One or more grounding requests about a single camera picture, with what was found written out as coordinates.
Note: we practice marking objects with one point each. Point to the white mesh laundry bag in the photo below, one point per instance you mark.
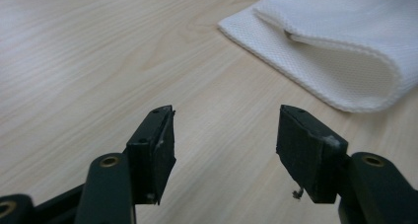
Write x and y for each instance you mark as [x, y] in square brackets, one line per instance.
[332, 49]

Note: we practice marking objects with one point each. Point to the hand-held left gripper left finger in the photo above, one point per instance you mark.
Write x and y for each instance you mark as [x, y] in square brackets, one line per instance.
[149, 158]

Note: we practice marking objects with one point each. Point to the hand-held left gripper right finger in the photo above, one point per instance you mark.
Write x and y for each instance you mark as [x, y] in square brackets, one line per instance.
[305, 155]

